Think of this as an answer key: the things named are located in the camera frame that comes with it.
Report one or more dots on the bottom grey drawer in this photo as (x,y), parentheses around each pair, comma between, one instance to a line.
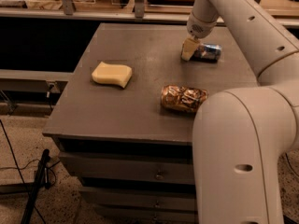
(138,213)

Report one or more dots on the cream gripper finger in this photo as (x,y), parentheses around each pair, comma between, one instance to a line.
(189,47)

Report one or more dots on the middle grey drawer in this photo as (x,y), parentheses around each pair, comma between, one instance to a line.
(139,198)

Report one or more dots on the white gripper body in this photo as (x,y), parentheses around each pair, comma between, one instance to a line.
(197,28)

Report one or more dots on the grey drawer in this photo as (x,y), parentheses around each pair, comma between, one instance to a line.
(99,166)
(139,198)
(138,213)

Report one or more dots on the yellow sponge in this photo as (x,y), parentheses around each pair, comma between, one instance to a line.
(112,74)

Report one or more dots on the crushed golden soda can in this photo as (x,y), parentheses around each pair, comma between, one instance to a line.
(182,99)

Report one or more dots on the grey drawer cabinet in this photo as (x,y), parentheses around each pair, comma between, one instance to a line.
(130,123)

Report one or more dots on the black tripod leg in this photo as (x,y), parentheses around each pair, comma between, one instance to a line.
(41,179)

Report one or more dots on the blue silver redbull can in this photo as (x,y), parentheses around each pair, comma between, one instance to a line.
(209,52)

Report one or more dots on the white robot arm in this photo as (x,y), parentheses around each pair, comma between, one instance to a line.
(239,134)

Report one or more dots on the top grey drawer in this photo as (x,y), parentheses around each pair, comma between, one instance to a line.
(99,166)

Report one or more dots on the grey low bench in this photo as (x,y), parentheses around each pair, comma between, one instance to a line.
(33,81)

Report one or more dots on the wooden shelf with clutter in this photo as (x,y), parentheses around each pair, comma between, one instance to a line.
(175,11)

